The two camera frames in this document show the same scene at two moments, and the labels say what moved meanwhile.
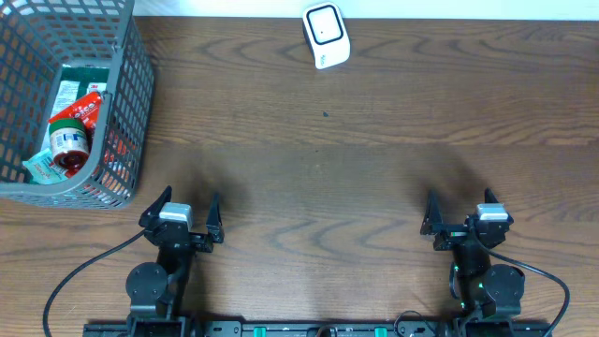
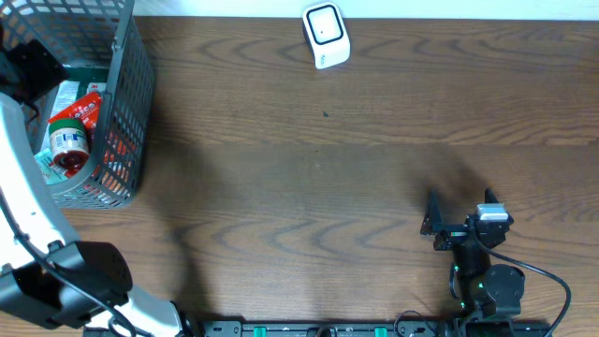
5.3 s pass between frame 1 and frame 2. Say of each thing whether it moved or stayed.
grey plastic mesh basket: stayed
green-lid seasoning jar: stayed
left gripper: moved
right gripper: stayed
